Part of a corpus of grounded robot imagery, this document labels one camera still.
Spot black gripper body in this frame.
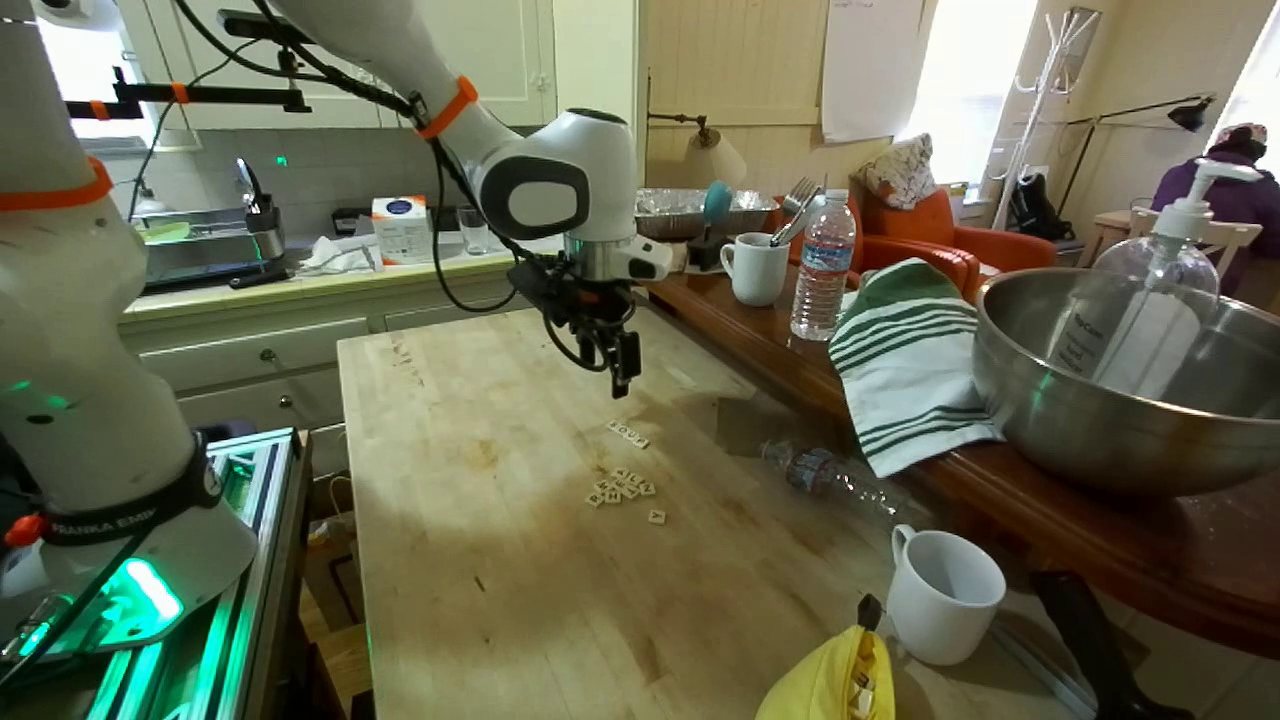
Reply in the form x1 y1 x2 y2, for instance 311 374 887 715
534 257 644 351

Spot large aluminium foil tray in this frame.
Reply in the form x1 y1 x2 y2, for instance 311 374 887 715
631 183 781 249

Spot white mug holding utensils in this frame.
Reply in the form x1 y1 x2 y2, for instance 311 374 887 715
714 229 793 313

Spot cream shade table lamp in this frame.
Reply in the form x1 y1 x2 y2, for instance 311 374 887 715
647 113 751 191

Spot white tissue box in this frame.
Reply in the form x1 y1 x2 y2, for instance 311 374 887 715
369 191 434 273

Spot metal serving spoon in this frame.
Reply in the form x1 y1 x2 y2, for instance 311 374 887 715
769 191 825 251

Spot clear water bottle with label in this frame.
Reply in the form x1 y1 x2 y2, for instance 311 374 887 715
787 186 858 346

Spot crushed clear plastic bottle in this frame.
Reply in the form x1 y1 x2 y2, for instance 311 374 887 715
756 434 913 525

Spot crumpled white cloth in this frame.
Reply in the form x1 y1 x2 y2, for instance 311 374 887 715
296 234 382 275

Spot green striped white towel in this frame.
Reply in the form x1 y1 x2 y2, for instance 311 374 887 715
827 257 1009 479

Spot patterned bag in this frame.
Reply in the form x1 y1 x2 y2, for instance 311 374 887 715
858 131 944 215

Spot white kitchen cabinet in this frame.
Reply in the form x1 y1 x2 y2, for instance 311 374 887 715
117 251 534 444

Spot orange armchair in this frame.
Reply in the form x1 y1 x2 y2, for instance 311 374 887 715
843 175 1064 303

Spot grey metal counter appliance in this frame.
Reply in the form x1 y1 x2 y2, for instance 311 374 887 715
132 197 293 290

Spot empty white mug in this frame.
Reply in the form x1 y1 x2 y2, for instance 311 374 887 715
883 519 1010 671

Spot black bag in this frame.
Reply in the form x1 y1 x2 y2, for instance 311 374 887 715
1003 166 1070 244

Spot grey robot mounting plate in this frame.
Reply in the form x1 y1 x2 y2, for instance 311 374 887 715
0 490 260 654

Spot large steel mixing bowl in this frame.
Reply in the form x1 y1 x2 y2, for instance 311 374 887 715
972 264 1280 500

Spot round wooden table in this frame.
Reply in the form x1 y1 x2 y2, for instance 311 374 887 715
1085 203 1262 275

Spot clear pump soap dispenser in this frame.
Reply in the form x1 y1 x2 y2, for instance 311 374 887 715
1044 156 1267 399

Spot white coat rack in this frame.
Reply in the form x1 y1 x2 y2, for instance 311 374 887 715
990 0 1112 234

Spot dark wooden side table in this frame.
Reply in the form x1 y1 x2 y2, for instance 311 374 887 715
647 273 1280 659

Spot black floor lamp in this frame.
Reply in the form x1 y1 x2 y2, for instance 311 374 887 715
1055 90 1221 251

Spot person in purple jacket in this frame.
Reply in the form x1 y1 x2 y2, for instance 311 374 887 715
1151 119 1280 264

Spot wrist mounted camera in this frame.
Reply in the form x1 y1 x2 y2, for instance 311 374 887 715
622 234 689 286

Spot orange cable strap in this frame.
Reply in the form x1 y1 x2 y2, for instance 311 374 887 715
0 156 121 215
414 72 483 145

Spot white wall cabinet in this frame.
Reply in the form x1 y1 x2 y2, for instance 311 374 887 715
112 0 565 136

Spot blank white wall paper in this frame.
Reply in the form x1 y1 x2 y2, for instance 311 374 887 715
816 0 932 147

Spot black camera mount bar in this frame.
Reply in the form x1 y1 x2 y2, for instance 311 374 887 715
61 63 317 126

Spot aluminium frame with green light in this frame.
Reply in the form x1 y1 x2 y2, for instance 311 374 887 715
0 425 317 720

